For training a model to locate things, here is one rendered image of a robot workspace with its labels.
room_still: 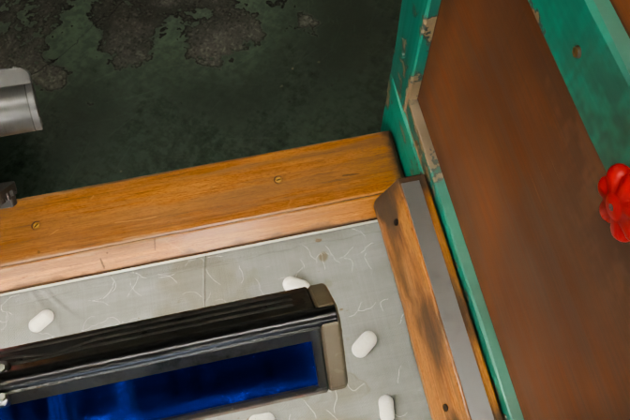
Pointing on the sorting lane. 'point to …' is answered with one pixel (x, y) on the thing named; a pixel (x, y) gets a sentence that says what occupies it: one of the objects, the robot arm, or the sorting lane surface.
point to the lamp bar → (183, 362)
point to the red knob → (616, 201)
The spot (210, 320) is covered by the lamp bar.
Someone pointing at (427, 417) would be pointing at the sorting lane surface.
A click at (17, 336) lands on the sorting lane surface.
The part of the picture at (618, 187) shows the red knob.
